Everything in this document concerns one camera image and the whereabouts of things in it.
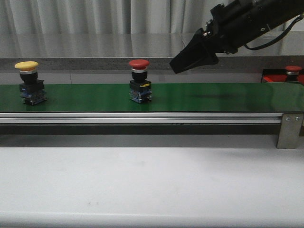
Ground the green conveyor belt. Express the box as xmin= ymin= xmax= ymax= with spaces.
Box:
xmin=0 ymin=83 xmax=304 ymax=113

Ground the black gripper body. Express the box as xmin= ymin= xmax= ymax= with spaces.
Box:
xmin=204 ymin=0 xmax=304 ymax=53

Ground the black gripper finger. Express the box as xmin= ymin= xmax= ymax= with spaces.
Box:
xmin=173 ymin=52 xmax=219 ymax=74
xmin=170 ymin=28 xmax=209 ymax=71

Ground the red plastic tray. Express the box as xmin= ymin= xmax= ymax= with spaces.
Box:
xmin=262 ymin=75 xmax=304 ymax=84

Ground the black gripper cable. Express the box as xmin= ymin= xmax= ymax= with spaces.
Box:
xmin=244 ymin=13 xmax=304 ymax=51

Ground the left grey stone slab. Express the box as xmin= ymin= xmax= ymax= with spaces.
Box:
xmin=0 ymin=34 xmax=185 ymax=71

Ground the grey pleated curtain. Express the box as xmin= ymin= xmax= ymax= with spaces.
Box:
xmin=0 ymin=0 xmax=219 ymax=34

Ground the steel conveyor support bracket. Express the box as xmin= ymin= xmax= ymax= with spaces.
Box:
xmin=276 ymin=113 xmax=304 ymax=149

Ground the red mushroom push button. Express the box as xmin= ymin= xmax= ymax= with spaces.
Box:
xmin=285 ymin=66 xmax=302 ymax=82
xmin=129 ymin=59 xmax=152 ymax=104

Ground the aluminium conveyor side rail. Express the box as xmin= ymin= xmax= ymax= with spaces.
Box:
xmin=0 ymin=112 xmax=282 ymax=124

